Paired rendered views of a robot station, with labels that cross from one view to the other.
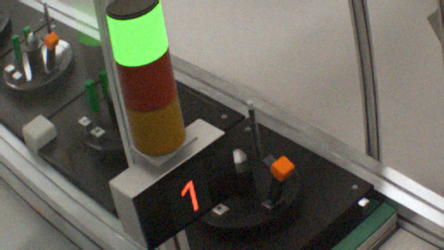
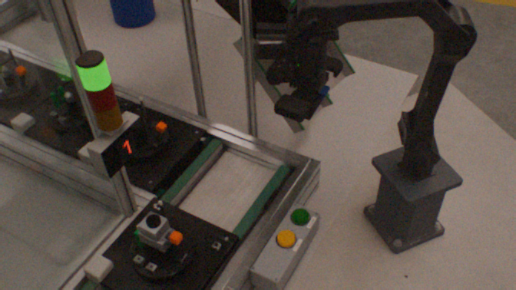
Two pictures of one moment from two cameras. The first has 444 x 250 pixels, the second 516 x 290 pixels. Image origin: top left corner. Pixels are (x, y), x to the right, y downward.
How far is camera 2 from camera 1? 0.10 m
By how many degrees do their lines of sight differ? 18
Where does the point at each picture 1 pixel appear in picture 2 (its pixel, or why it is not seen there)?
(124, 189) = (95, 149)
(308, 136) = (167, 109)
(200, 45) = not seen: hidden behind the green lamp
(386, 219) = (216, 146)
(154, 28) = (104, 71)
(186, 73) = not seen: hidden behind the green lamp
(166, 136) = (114, 122)
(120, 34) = (86, 75)
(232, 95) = (127, 93)
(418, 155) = (226, 113)
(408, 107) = (216, 88)
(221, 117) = (124, 104)
